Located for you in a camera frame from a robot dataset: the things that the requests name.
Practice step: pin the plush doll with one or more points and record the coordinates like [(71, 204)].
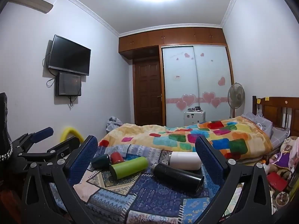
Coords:
[(287, 156)]

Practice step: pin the brown overhead wooden cabinets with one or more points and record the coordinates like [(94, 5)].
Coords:
[(146, 44)]

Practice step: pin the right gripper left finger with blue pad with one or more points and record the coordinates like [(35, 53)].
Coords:
[(64, 176)]

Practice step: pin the black thermos bottle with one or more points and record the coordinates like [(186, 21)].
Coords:
[(180, 180)]

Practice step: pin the wooden headboard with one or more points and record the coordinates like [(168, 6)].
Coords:
[(282, 111)]

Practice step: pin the green thermos bottle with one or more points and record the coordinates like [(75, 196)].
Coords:
[(127, 168)]

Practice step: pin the blue patchwork patterned blanket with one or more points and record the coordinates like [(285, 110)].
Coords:
[(140, 198)]

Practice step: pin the red cup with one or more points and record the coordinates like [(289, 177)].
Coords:
[(116, 158)]

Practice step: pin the white bedside cabinet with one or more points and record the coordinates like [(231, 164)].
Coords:
[(194, 117)]

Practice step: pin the yellow foam tube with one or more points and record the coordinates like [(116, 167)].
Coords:
[(70, 131)]

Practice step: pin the wall mounted black television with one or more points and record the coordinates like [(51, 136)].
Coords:
[(68, 56)]

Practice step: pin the grey pillow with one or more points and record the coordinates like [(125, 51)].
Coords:
[(277, 135)]

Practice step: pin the dark green cup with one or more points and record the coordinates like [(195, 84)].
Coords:
[(101, 162)]

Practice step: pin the brown wooden door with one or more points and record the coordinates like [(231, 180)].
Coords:
[(147, 91)]

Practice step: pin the red box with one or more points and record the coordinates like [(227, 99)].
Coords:
[(276, 181)]

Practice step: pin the white mug with tan handle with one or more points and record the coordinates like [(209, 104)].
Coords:
[(185, 161)]

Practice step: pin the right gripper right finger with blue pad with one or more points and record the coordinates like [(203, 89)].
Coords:
[(254, 203)]

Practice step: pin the colourful squares yellow duvet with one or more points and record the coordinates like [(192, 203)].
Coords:
[(239, 138)]

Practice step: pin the standing electric fan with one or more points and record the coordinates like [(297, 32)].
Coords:
[(235, 98)]

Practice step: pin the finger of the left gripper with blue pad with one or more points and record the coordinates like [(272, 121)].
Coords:
[(63, 153), (26, 141)]

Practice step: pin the small black wall monitor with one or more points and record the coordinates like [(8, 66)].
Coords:
[(68, 85)]

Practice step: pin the frosted sliding wardrobe with hearts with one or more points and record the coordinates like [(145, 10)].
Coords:
[(196, 78)]

